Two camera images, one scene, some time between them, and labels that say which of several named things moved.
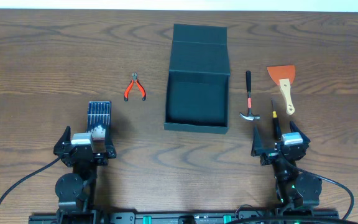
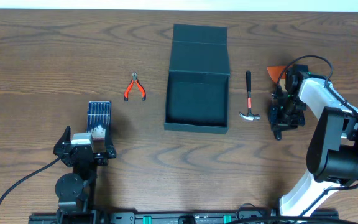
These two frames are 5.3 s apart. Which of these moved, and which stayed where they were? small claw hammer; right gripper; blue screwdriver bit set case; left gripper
Moved: right gripper
Stayed: left gripper; blue screwdriver bit set case; small claw hammer
